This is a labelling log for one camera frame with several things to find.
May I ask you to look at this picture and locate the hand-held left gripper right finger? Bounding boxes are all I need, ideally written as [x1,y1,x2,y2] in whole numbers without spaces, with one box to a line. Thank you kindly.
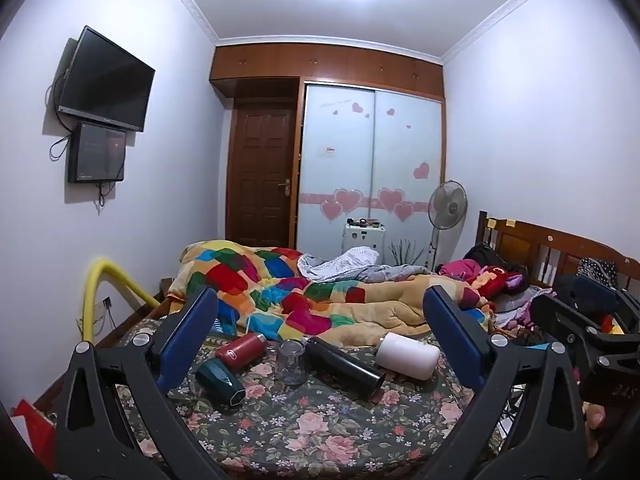
[422,285,587,480]

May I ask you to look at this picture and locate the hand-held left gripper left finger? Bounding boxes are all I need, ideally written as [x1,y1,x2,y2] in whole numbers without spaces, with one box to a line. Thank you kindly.
[54,287,236,480]

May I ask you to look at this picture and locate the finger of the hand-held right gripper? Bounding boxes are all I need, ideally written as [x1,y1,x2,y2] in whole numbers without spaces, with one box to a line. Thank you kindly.
[530,292,608,356]

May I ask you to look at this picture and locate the dark green cup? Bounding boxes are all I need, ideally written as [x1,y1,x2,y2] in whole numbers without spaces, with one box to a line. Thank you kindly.
[195,358,247,407]

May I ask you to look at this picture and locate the white cup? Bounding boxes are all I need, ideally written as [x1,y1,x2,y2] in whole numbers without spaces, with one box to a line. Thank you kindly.
[375,332,441,381]

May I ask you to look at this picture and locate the red thermos cup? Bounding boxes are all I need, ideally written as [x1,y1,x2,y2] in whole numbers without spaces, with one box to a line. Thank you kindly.
[215,332,269,374]

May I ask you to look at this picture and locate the clear glass cup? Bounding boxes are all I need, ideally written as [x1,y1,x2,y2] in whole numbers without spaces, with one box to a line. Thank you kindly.
[274,339,307,386]

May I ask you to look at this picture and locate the black thermos cup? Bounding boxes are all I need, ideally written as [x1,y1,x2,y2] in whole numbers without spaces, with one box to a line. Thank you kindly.
[305,336,386,402]

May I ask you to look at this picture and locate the person's right hand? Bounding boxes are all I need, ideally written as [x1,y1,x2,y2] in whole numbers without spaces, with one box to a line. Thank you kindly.
[581,401,607,432]

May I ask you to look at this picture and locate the polka dot cloth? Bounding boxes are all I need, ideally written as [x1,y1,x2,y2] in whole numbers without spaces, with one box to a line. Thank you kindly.
[577,256,622,292]

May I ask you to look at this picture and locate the pink clothing pile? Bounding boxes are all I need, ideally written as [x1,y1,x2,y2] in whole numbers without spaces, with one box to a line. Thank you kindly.
[439,258,483,281]

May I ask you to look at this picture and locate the red plush toy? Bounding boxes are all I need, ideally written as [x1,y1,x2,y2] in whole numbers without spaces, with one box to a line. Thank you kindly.
[470,266,523,301]

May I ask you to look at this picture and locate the wooden bed headboard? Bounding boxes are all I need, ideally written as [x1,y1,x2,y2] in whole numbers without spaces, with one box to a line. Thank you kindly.
[475,210,640,293]

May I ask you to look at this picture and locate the black bag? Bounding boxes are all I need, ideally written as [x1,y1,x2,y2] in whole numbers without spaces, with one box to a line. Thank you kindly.
[462,242,508,268]

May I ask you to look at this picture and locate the yellow foam tube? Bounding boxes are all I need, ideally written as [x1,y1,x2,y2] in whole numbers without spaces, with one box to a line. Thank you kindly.
[80,257,162,343]

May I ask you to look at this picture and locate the dark leafy plant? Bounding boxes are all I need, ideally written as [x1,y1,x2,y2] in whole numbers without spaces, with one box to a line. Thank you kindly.
[387,239,428,267]

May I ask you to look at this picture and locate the colourful patchwork quilt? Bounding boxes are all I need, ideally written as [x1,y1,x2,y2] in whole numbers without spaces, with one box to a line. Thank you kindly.
[166,240,493,347]

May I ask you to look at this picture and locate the black standing fan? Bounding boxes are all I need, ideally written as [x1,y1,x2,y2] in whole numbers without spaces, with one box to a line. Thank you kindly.
[426,179,469,273]

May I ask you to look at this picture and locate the grey white cloth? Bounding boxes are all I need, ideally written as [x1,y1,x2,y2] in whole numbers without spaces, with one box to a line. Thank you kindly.
[297,246,426,283]

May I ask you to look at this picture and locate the small white cabinet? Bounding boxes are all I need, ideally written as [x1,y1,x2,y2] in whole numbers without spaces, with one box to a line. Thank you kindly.
[342,217,387,266]

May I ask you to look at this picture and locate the floral bedsheet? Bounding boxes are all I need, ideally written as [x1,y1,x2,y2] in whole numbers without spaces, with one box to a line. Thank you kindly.
[112,322,516,480]

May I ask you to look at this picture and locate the red paper bag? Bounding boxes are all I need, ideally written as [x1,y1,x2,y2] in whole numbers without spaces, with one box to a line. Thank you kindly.
[10,399,57,476]

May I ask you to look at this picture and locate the brown wooden door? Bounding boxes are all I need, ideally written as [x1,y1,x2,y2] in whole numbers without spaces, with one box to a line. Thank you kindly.
[226,97,296,251]

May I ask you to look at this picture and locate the heart-sticker sliding wardrobe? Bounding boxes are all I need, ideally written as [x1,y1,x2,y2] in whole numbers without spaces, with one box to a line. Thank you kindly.
[295,80,446,271]

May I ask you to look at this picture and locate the brown wooden overhead cabinet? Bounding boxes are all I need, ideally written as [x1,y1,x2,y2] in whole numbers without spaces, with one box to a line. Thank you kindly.
[209,44,446,102]

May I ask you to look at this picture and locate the wooden bed frame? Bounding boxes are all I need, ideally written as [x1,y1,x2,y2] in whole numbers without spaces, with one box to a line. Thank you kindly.
[92,290,173,351]

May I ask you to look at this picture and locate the small black wall monitor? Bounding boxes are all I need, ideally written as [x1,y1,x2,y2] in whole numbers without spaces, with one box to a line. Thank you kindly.
[67,121,127,184]

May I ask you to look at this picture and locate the black wall cable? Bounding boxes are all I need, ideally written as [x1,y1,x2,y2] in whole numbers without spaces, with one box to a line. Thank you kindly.
[46,67,76,162]

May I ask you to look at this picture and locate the black wall television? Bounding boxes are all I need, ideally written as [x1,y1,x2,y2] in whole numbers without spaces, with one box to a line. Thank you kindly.
[56,25,156,133]

